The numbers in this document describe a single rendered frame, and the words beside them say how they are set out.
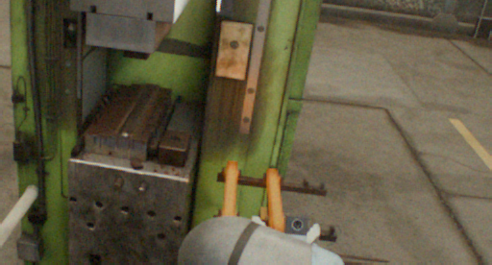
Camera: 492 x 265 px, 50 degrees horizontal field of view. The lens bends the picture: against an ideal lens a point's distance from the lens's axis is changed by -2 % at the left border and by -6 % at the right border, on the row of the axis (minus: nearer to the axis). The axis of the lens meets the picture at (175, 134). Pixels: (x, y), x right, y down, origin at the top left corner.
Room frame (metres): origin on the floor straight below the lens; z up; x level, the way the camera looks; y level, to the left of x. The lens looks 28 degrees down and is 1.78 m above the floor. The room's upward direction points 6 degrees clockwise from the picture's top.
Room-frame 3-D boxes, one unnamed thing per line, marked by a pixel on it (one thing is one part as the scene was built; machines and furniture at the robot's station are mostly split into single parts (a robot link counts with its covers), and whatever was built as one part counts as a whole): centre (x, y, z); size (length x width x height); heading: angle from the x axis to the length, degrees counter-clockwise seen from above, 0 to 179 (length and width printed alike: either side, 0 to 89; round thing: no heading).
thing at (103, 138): (1.65, 0.15, 0.96); 0.42 x 0.20 x 0.09; 173
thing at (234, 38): (1.53, -0.15, 1.27); 0.09 x 0.02 x 0.17; 83
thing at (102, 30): (1.65, 0.15, 1.32); 0.42 x 0.20 x 0.10; 173
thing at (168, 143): (1.48, 0.00, 0.95); 0.12 x 0.08 x 0.06; 173
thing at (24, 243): (1.61, 0.52, 0.36); 0.09 x 0.07 x 0.12; 83
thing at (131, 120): (1.65, 0.13, 0.99); 0.42 x 0.05 x 0.01; 173
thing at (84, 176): (1.65, 0.10, 0.69); 0.56 x 0.38 x 0.45; 173
